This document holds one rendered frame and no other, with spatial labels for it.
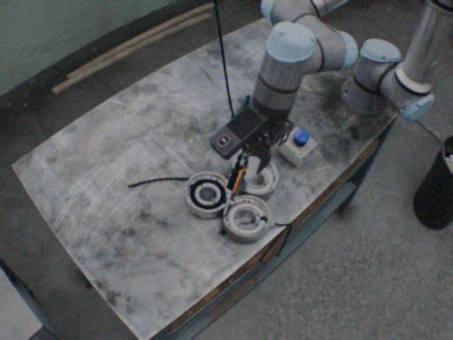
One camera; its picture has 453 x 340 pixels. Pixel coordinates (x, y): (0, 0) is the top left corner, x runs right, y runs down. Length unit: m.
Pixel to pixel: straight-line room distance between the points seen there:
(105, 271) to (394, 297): 1.38
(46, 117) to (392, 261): 1.96
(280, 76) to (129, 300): 0.54
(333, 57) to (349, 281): 1.32
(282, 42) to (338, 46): 0.13
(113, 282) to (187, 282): 0.16
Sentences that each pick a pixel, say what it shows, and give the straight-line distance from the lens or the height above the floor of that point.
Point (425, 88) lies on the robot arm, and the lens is 1.13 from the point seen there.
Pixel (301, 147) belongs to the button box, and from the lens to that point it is 1.09.
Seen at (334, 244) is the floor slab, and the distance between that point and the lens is 1.96.
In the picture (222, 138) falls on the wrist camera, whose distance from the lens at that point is 0.76.
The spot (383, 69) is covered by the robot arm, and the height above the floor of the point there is 1.00.
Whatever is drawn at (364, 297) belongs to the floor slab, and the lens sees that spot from 1.91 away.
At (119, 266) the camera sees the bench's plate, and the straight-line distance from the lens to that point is 0.95.
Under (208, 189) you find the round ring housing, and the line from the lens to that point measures 1.01.
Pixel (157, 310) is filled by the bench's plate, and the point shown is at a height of 0.80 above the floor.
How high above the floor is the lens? 1.67
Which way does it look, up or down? 55 degrees down
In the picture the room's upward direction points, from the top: 9 degrees clockwise
